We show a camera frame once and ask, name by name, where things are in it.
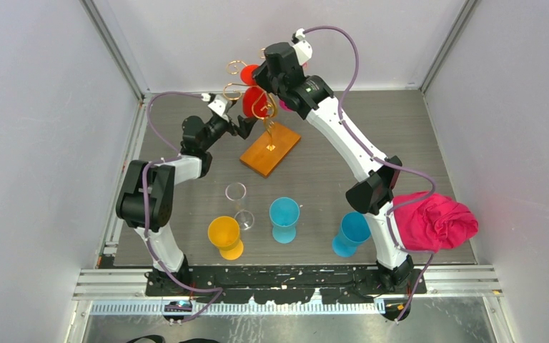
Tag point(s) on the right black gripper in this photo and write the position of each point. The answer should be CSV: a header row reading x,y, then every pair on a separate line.
x,y
259,76

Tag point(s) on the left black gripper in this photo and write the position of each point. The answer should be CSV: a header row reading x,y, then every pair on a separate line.
x,y
245,126

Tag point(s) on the red plastic wine glass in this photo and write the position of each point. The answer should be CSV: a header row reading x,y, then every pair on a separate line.
x,y
254,100

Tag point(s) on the pink plastic wine glass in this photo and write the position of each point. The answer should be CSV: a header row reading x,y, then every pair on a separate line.
x,y
282,104

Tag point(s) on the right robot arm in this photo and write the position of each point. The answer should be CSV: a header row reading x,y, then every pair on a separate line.
x,y
376,174

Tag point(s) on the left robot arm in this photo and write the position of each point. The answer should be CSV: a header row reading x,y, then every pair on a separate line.
x,y
145,201

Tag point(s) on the clear wine glass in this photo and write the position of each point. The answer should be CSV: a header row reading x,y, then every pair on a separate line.
x,y
237,193

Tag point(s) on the blue wine glass centre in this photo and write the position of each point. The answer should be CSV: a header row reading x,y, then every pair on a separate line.
x,y
284,214

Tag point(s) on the blue wine glass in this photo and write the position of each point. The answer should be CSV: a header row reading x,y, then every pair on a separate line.
x,y
284,214
353,232

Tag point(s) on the yellow plastic wine glass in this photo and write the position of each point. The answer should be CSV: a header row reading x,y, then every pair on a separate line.
x,y
224,233

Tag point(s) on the blue wine glass right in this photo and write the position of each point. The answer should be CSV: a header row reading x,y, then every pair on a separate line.
x,y
353,232

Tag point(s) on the pink crumpled cloth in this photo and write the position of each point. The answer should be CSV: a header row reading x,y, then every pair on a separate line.
x,y
433,223

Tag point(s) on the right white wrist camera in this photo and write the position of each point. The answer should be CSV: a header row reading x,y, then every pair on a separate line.
x,y
302,47

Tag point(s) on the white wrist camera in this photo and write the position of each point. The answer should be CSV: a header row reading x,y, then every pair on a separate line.
x,y
219,104
302,47

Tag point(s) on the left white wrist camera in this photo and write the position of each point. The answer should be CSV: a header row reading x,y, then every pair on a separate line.
x,y
219,104

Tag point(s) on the gold wire glass rack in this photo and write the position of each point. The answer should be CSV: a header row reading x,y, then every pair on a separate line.
x,y
277,141

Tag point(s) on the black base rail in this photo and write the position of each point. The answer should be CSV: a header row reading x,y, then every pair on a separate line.
x,y
281,284

